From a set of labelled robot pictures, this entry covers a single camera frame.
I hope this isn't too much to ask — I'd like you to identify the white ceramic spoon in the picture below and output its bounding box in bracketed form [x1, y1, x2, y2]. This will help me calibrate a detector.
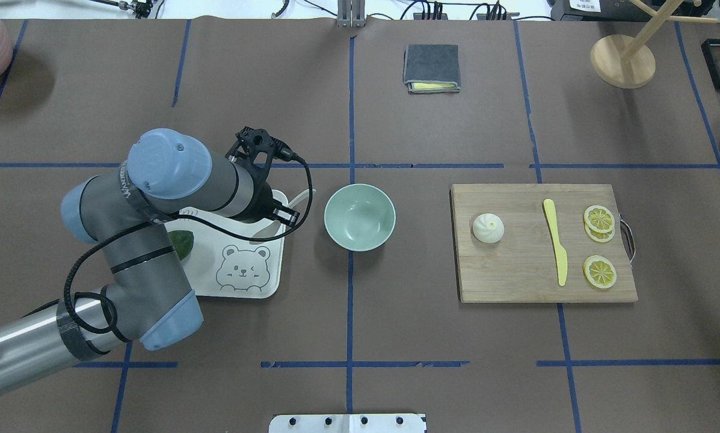
[253, 188, 316, 239]

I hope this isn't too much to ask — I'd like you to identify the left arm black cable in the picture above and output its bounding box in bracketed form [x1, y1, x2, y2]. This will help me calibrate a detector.
[63, 153, 314, 355]

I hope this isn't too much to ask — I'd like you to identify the green avocado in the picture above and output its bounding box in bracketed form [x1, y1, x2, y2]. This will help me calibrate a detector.
[167, 230, 195, 261]

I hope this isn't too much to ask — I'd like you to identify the wooden mug tree stand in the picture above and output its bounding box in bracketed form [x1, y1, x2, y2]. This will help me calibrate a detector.
[589, 1, 718, 90]

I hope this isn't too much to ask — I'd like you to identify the yellow plastic knife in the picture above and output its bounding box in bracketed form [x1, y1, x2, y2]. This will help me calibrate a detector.
[542, 198, 568, 287]

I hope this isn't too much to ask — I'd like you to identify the upper lemon slice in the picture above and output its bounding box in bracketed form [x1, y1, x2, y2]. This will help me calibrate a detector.
[583, 205, 616, 234]

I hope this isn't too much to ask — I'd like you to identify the grey folded cloth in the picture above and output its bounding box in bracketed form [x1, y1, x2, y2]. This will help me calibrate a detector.
[402, 44, 461, 94]

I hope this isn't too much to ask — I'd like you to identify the hidden lemon slice underneath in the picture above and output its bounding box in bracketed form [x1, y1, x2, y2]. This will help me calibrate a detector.
[585, 226, 615, 243]

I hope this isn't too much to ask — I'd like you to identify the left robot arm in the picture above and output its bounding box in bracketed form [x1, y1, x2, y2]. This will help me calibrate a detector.
[0, 127, 312, 396]

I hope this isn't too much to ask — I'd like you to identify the wooden cutting board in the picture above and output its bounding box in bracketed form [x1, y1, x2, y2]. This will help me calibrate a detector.
[451, 183, 638, 302]

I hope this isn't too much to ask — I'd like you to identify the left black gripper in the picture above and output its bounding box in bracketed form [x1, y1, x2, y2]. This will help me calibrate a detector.
[239, 164, 300, 226]

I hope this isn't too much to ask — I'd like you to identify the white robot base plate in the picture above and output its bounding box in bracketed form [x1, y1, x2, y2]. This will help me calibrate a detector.
[268, 413, 428, 432]

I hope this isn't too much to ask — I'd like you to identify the lemon slice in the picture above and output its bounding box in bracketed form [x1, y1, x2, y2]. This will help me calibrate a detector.
[583, 255, 618, 290]
[583, 205, 616, 234]

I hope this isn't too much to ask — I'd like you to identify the white bear serving tray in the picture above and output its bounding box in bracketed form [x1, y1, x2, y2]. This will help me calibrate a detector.
[165, 219, 285, 299]

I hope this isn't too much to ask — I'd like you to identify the white steamed bun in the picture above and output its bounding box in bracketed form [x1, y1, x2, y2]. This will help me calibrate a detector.
[472, 213, 505, 244]

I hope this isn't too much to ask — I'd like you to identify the light green bowl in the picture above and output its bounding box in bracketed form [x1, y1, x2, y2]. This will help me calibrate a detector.
[323, 183, 396, 252]

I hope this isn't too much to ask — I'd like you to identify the lower lemon slice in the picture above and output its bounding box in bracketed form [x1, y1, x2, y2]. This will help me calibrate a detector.
[583, 255, 618, 290]

